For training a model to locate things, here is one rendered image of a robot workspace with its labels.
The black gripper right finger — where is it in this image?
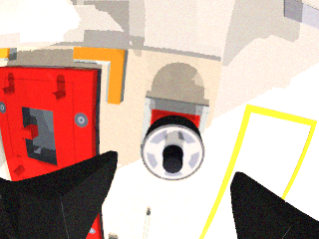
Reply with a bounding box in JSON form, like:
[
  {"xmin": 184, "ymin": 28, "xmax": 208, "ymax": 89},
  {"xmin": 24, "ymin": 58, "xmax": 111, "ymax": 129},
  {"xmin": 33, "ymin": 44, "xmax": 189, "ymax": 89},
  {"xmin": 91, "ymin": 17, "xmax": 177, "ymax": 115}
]
[{"xmin": 230, "ymin": 171, "xmax": 319, "ymax": 239}]

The black wheel with white hub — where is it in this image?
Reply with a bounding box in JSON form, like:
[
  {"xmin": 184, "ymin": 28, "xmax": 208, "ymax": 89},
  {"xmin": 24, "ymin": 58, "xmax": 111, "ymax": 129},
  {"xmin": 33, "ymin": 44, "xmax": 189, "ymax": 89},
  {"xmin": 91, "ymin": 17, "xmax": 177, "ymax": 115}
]
[{"xmin": 141, "ymin": 116, "xmax": 204, "ymax": 182}]

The yellow rectangular outline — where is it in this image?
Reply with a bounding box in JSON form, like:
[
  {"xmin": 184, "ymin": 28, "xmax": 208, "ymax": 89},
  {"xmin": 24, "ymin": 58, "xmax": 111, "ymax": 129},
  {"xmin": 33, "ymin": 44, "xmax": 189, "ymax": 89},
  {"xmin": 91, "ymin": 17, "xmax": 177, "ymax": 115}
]
[{"xmin": 198, "ymin": 104, "xmax": 318, "ymax": 239}]

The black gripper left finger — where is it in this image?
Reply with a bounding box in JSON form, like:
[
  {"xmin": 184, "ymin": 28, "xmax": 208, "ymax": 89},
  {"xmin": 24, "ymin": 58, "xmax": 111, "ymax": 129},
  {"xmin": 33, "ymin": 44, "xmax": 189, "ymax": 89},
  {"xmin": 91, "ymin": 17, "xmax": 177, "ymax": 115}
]
[{"xmin": 0, "ymin": 151, "xmax": 119, "ymax": 239}]

